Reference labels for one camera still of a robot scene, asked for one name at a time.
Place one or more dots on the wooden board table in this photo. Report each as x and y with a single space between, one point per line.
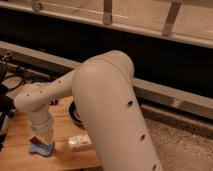
15 157

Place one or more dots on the black tripod stand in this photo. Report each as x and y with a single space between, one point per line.
6 105

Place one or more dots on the blue cloth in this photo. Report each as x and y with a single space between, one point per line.
41 149

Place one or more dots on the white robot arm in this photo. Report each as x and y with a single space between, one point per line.
105 100

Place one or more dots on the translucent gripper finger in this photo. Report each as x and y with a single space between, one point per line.
46 138

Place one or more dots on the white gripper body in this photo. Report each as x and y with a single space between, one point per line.
41 122

